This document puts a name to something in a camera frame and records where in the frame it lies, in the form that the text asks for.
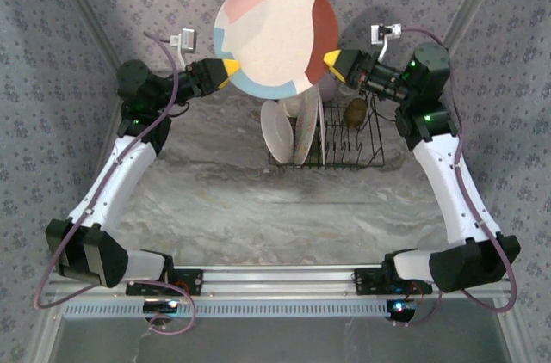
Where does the translucent lilac bowl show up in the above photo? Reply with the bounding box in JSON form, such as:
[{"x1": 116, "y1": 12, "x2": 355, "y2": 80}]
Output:
[{"x1": 316, "y1": 72, "x2": 341, "y2": 102}]

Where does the gold brown cup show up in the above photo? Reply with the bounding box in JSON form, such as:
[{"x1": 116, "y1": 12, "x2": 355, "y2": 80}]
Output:
[{"x1": 343, "y1": 97, "x2": 368, "y2": 127}]

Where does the pastel colour-block plate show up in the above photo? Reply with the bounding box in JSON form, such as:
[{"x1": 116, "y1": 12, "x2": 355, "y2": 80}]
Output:
[{"x1": 214, "y1": 0, "x2": 340, "y2": 98}]

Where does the multicolour squiggle pattern plate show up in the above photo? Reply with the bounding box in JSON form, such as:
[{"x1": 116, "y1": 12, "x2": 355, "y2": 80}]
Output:
[{"x1": 294, "y1": 89, "x2": 320, "y2": 165}]

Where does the white plate with striped rim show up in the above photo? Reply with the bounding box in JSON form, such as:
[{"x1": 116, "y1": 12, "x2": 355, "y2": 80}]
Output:
[{"x1": 259, "y1": 99, "x2": 294, "y2": 164}]

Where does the black controller board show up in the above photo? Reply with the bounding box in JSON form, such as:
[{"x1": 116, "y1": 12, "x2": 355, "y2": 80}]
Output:
[
  {"x1": 143, "y1": 298, "x2": 178, "y2": 316},
  {"x1": 386, "y1": 298, "x2": 417, "y2": 323}
]

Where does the grey metal sheet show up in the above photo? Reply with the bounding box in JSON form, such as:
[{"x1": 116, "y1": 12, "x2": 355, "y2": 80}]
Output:
[{"x1": 53, "y1": 315, "x2": 513, "y2": 363}]

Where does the purple cable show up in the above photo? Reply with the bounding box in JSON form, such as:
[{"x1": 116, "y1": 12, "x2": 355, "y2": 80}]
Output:
[
  {"x1": 33, "y1": 30, "x2": 198, "y2": 336},
  {"x1": 393, "y1": 27, "x2": 517, "y2": 329}
]

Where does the black wire dish rack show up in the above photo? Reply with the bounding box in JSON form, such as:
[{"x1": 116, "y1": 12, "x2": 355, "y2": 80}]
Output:
[{"x1": 267, "y1": 91, "x2": 387, "y2": 170}]

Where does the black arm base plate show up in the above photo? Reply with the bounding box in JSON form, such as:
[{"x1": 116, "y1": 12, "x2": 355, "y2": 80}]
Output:
[
  {"x1": 125, "y1": 267, "x2": 204, "y2": 297},
  {"x1": 353, "y1": 267, "x2": 434, "y2": 297}
]

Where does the aluminium mounting rail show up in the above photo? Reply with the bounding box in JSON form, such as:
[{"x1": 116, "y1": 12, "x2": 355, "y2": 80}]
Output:
[{"x1": 46, "y1": 265, "x2": 436, "y2": 299}]

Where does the slotted grey cable duct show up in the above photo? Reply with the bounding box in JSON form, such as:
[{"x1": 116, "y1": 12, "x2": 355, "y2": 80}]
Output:
[{"x1": 63, "y1": 300, "x2": 395, "y2": 319}]

